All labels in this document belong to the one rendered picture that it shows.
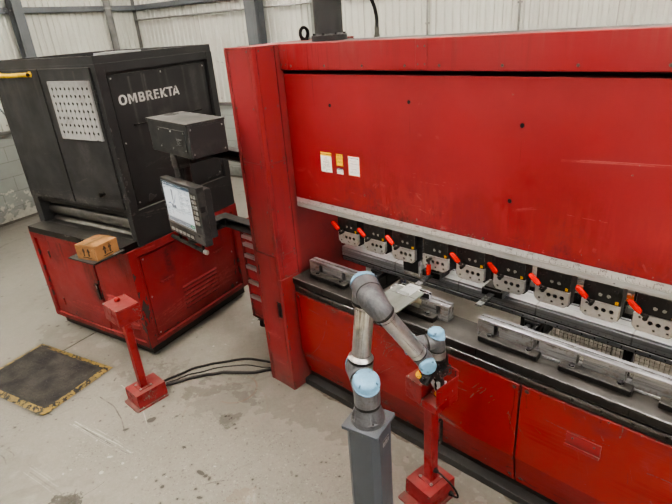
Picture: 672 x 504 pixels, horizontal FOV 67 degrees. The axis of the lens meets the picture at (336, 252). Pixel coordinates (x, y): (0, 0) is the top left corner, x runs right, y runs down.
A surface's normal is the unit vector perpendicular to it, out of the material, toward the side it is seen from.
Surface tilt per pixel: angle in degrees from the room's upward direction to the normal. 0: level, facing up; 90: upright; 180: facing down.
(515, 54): 90
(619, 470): 90
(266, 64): 90
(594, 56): 90
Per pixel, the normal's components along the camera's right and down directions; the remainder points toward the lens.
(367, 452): -0.51, 0.39
